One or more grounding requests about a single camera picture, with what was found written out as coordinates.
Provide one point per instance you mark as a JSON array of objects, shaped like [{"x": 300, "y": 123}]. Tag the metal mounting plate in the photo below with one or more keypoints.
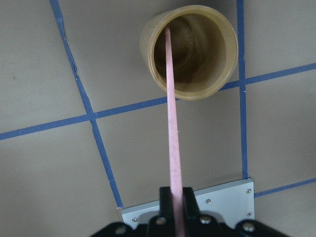
[{"x": 230, "y": 203}]

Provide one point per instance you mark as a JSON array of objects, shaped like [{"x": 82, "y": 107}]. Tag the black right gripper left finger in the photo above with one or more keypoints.
[{"x": 166, "y": 212}]

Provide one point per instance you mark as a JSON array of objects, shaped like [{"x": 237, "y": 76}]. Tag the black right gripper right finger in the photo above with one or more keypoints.
[{"x": 191, "y": 208}]

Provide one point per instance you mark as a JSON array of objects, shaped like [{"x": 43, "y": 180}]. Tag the bamboo wooden cup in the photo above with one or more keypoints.
[{"x": 204, "y": 50}]

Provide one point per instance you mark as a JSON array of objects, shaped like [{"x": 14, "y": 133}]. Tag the pink chopstick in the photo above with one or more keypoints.
[{"x": 173, "y": 142}]

